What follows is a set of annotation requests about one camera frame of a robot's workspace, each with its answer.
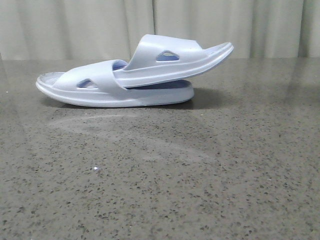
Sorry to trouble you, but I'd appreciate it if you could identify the pale green curtain backdrop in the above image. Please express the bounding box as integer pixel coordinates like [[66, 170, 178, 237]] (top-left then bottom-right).
[[0, 0, 320, 60]]

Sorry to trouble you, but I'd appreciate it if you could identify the light blue slipper with scuffed toe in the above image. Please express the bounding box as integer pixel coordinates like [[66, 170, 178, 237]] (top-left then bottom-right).
[[36, 59, 194, 108]]

